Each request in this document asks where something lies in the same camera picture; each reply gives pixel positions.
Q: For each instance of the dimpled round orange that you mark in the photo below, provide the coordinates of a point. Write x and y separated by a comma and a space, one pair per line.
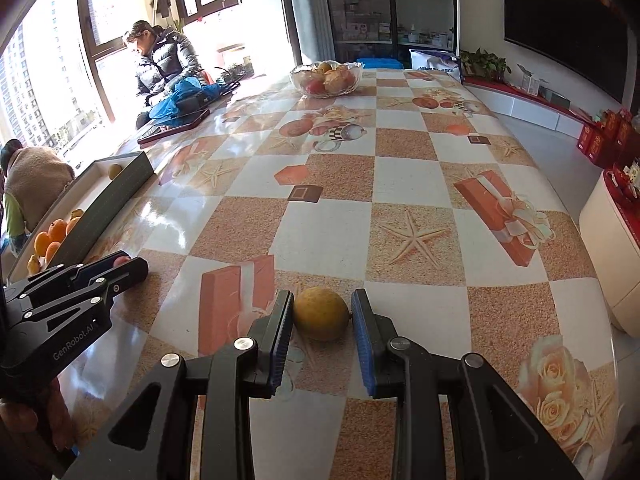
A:
41, 244

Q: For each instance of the white printed bag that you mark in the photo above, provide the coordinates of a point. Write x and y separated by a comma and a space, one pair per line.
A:
435, 62

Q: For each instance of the green potted plant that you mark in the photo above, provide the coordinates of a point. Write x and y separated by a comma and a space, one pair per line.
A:
482, 62

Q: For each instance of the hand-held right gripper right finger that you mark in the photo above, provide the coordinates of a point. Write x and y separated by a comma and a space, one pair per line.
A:
362, 347

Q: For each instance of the blue plastic bag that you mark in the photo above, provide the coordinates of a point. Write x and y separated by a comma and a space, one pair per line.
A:
175, 102

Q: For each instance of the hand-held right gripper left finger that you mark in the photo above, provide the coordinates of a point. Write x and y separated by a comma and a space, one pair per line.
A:
280, 342

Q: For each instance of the white low cabinet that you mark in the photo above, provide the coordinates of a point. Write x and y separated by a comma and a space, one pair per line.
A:
530, 107

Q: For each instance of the red apple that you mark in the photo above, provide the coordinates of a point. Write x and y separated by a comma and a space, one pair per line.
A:
314, 86

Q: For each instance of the brown round fruit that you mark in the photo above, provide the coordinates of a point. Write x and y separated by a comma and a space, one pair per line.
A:
115, 171
320, 313

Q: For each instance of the round white side table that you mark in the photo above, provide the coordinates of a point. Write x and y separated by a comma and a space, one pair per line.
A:
612, 260

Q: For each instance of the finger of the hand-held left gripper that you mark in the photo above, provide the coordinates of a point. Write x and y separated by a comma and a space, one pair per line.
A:
130, 275
65, 275

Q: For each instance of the printed checkered tablecloth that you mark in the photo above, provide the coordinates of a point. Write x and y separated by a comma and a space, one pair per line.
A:
425, 170

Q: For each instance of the small orange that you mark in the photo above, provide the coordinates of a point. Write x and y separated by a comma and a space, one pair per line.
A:
52, 252

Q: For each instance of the glass fruit bowl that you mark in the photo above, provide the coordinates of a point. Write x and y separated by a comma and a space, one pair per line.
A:
327, 80

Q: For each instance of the glass door display cabinet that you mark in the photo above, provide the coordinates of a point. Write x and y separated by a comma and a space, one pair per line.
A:
390, 5

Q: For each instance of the black wall television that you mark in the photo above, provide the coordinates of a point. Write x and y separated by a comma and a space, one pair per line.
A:
565, 20

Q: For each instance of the dried yellow husk fruit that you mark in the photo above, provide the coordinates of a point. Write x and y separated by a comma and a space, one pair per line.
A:
76, 214

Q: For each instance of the blue plastic stool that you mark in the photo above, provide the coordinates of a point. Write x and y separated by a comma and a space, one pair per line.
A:
382, 63

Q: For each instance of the black pouch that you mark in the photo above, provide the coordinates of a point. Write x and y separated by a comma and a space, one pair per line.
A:
192, 102

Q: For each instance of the large smooth orange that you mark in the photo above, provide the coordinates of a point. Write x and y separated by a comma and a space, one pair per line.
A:
57, 230

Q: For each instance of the grey box with white inside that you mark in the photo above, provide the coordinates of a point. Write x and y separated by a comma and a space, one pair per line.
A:
95, 225

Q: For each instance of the red gift box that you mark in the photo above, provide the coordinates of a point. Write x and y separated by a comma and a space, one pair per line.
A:
604, 147
612, 121
587, 140

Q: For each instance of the person's left hand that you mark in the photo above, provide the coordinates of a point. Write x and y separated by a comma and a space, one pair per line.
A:
15, 417

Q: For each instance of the window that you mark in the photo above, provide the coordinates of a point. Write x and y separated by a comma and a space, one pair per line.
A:
50, 85

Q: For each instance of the small white box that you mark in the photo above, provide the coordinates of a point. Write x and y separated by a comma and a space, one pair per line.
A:
529, 81

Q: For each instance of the red tomato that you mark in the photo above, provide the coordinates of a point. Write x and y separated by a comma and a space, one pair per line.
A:
120, 260

